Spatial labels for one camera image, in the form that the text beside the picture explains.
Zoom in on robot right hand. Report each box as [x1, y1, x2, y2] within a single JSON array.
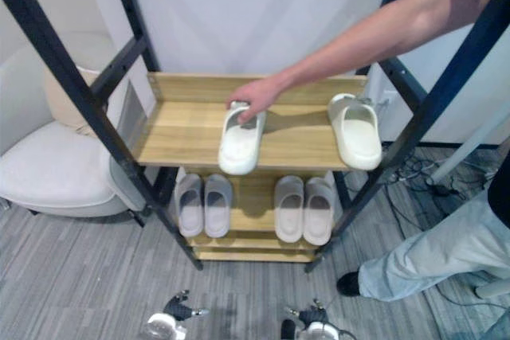
[[284, 298, 332, 323]]

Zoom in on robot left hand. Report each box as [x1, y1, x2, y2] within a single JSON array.
[[161, 288, 211, 321]]

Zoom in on person's hand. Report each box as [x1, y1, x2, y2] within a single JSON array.
[[226, 75, 285, 124]]

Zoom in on cream foam slipper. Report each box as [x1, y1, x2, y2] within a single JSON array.
[[327, 92, 383, 172], [218, 100, 267, 176]]

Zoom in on person's black shoe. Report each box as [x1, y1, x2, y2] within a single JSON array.
[[336, 271, 362, 298]]

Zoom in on large wooden rack shelf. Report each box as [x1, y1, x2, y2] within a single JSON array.
[[133, 72, 370, 173]]

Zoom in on narrow wooden rack shelf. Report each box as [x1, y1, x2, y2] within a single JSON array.
[[193, 245, 320, 264]]

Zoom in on medium wooden rack shelf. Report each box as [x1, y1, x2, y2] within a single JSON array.
[[175, 168, 336, 249]]

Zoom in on beige foam slipper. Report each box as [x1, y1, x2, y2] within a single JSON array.
[[273, 175, 306, 244], [303, 176, 335, 246]]

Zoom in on grey foam slipper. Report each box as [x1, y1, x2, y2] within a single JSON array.
[[203, 174, 233, 239], [175, 174, 206, 237]]

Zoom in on person's leg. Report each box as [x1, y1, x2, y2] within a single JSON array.
[[357, 191, 510, 303]]

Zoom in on white table foot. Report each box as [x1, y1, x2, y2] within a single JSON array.
[[473, 275, 510, 300]]

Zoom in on white upholstered armchair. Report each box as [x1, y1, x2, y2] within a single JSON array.
[[0, 31, 160, 226]]

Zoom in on beige cushion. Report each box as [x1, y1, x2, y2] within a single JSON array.
[[42, 64, 105, 138]]

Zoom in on white slanted table leg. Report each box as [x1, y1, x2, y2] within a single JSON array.
[[431, 111, 510, 186]]

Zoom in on black floor cables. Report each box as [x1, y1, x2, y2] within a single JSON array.
[[380, 147, 497, 237]]

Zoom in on black metal shoe rack frame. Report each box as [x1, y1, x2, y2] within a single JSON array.
[[0, 0, 510, 274]]

